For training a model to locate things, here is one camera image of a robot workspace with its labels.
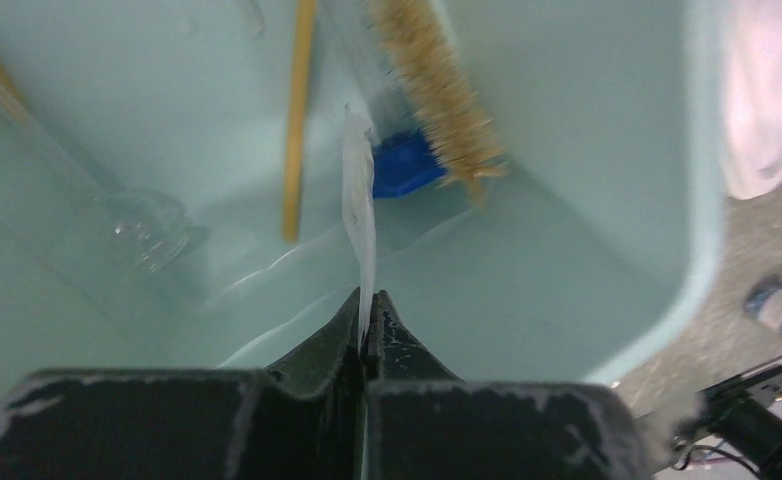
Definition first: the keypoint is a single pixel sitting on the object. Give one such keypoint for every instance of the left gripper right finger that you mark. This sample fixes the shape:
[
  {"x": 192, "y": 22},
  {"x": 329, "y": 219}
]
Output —
[{"x": 424, "y": 422}]

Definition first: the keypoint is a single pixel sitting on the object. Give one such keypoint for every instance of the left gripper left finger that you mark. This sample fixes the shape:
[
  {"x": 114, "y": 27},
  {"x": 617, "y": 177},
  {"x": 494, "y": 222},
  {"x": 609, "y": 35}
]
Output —
[{"x": 294, "y": 419}]

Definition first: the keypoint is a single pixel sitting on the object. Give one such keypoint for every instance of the small white plastic bag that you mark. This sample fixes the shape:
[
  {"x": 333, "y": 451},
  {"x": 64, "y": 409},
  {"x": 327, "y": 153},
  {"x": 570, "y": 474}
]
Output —
[{"x": 358, "y": 208}]

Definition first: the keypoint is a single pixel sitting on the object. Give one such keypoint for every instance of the blue hexagonal cap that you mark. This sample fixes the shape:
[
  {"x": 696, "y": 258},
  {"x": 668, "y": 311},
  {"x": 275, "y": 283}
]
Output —
[{"x": 404, "y": 163}]

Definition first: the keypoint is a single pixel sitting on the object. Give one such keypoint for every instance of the brown test tube brush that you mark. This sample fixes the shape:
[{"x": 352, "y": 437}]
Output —
[{"x": 458, "y": 130}]

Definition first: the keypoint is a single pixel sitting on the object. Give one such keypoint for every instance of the amber rubber tube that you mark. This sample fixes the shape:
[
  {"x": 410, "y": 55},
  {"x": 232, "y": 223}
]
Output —
[{"x": 298, "y": 98}]

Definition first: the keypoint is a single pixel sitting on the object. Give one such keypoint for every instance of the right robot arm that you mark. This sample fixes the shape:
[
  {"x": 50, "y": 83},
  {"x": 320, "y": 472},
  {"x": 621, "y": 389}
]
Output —
[{"x": 735, "y": 423}]

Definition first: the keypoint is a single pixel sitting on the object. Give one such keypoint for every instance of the teal plastic bin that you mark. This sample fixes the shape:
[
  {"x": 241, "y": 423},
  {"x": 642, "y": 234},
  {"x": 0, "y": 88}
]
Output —
[{"x": 585, "y": 259}]

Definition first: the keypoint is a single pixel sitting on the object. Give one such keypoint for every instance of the white bin lid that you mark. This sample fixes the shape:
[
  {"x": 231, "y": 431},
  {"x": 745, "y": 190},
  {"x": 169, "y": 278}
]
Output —
[{"x": 752, "y": 92}]

